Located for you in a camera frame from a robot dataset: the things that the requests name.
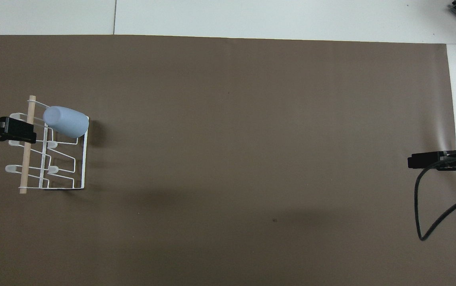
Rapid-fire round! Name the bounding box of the light blue plastic cup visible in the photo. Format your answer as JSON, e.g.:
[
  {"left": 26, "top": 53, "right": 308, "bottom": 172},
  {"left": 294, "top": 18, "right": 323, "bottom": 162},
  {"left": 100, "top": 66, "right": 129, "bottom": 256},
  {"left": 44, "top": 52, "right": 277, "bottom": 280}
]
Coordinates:
[{"left": 43, "top": 106, "right": 90, "bottom": 139}]

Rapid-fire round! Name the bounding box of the black cable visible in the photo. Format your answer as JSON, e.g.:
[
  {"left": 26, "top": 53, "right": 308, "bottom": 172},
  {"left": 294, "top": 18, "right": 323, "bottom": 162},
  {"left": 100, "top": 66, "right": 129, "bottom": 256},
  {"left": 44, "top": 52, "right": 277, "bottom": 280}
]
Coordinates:
[{"left": 414, "top": 158, "right": 456, "bottom": 242}]

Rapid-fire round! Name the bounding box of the white wire cup holder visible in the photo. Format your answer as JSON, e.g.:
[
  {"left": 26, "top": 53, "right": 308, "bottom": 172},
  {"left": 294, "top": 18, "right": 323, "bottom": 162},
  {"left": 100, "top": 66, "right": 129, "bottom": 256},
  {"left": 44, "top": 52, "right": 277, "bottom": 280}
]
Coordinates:
[{"left": 5, "top": 95, "right": 90, "bottom": 195}]

